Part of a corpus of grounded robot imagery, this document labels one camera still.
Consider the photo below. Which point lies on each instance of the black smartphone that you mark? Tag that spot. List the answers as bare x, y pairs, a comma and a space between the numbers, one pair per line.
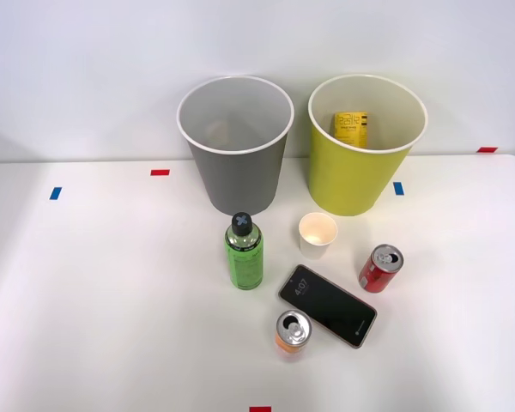
326, 305

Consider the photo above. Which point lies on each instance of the grey plastic waste bin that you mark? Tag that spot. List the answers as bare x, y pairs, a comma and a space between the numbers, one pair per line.
240, 180

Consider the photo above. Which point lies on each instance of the green bottle with black cap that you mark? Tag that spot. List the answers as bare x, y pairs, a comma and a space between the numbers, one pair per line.
244, 262

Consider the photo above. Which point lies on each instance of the red drink can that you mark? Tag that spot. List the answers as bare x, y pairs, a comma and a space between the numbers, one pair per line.
377, 272

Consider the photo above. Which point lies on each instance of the yellow-green plastic waste bin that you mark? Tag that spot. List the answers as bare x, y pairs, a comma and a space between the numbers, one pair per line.
347, 180

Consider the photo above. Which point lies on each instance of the yellow drink can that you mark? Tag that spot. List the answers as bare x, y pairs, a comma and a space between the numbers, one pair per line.
351, 129

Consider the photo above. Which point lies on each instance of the orange drink can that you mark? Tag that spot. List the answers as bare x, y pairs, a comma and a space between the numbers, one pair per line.
292, 335

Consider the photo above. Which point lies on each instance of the white paper cup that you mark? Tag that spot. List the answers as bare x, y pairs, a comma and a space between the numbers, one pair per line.
314, 249

